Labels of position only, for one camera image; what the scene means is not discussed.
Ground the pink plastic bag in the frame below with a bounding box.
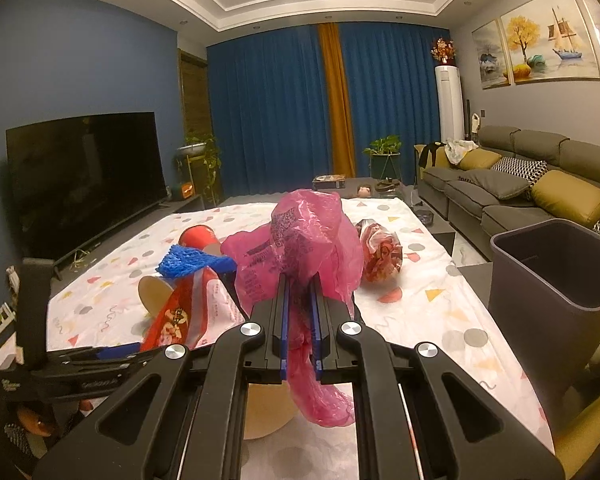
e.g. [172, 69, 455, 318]
[235, 189, 365, 428]

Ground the blue foam fruit net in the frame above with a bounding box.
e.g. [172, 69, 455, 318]
[155, 244, 237, 279]

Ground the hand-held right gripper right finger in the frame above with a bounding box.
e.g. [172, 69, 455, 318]
[310, 277, 567, 480]

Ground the dark television stand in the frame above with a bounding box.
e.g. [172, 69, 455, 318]
[55, 194, 203, 281]

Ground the orange curtain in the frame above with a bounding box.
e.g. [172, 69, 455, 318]
[317, 23, 357, 178]

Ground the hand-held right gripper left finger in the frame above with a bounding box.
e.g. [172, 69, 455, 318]
[32, 275, 293, 480]

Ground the grey trash bin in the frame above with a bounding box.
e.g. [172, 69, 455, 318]
[489, 218, 600, 376]

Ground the small grey landscape painting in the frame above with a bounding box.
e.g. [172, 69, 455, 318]
[471, 20, 512, 90]

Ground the red snack wrapper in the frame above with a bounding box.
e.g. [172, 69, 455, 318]
[355, 218, 405, 287]

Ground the small yellow cushion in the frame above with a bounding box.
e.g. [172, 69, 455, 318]
[455, 150, 503, 171]

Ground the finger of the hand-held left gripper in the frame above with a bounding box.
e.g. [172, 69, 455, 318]
[47, 344, 151, 367]

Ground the large yellow cushion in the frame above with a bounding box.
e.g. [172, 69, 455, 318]
[530, 170, 600, 228]

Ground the white standing air conditioner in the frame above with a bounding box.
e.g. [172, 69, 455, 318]
[435, 65, 465, 146]

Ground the trailing plant on stand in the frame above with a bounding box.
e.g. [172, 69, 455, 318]
[177, 130, 223, 206]

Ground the red gold flower ornament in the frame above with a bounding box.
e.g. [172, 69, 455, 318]
[430, 36, 455, 66]

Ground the white patterned tablecloth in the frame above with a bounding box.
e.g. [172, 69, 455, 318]
[45, 195, 556, 480]

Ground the grey cushion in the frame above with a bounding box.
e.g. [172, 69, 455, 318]
[460, 169, 531, 200]

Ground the beige round object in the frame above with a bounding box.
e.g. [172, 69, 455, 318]
[242, 382, 301, 441]

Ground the white cloth on sofa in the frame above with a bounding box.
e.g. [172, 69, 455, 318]
[445, 139, 480, 163]

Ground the potted plant in green pot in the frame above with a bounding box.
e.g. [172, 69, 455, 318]
[362, 135, 403, 181]

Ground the flat printed box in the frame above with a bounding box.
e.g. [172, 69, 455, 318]
[312, 174, 348, 191]

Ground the brown wooden panel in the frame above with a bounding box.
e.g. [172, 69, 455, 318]
[177, 49, 213, 206]

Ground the yellow seat cushion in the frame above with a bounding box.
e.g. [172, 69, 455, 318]
[555, 385, 600, 480]

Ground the blue curtain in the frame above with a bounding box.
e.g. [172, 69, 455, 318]
[206, 25, 331, 198]
[340, 22, 453, 181]

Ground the grey sofa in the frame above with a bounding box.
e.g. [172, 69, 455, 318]
[415, 125, 600, 261]

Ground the black flat television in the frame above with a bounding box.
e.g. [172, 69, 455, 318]
[6, 112, 168, 263]

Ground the red paper cup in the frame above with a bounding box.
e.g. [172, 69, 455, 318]
[138, 266, 248, 356]
[178, 226, 224, 256]

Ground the dark coffee table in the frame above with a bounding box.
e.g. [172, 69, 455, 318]
[310, 176, 458, 241]

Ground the tree and sailboat painting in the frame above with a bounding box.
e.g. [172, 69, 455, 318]
[500, 0, 600, 85]

